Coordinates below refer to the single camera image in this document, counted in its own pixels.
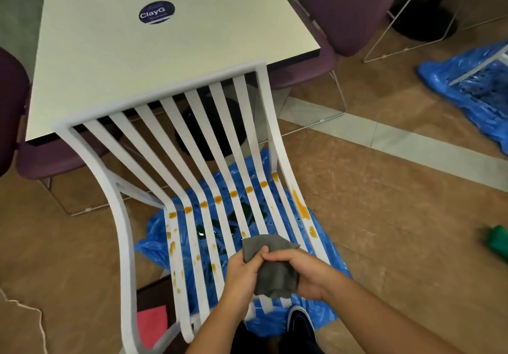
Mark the person's right hand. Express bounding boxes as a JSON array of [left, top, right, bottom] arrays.
[[261, 248, 339, 303]]

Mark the person's left hand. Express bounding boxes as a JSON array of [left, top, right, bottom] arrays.
[[220, 245, 271, 319]]

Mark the grey cleaning cloth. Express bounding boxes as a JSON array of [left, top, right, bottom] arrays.
[[241, 234, 302, 300]]

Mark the person's left forearm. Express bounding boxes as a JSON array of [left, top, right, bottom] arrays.
[[186, 306, 249, 354]]

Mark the person's right forearm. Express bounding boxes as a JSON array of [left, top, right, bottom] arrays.
[[320, 274, 466, 354]]

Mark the person's right black shoe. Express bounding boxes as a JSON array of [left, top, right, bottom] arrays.
[[286, 305, 319, 354]]

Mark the dark brown tray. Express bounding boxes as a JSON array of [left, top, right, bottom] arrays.
[[135, 274, 188, 354]]

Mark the blue plastic sheet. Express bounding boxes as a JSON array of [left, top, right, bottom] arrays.
[[416, 40, 508, 145], [133, 147, 353, 339]]

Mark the pink cloth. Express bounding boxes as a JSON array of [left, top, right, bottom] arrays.
[[136, 305, 169, 350]]

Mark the black round table base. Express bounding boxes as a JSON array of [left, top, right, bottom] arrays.
[[174, 91, 249, 162], [390, 0, 459, 43]]

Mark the green cloth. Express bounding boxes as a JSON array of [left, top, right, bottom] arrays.
[[484, 225, 508, 264]]

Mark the cream square table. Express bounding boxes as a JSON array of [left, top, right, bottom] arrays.
[[24, 0, 322, 147]]

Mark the round dark sticker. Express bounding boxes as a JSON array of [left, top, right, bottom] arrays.
[[138, 0, 176, 25]]

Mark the white cord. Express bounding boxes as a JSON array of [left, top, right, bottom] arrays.
[[0, 287, 49, 354]]

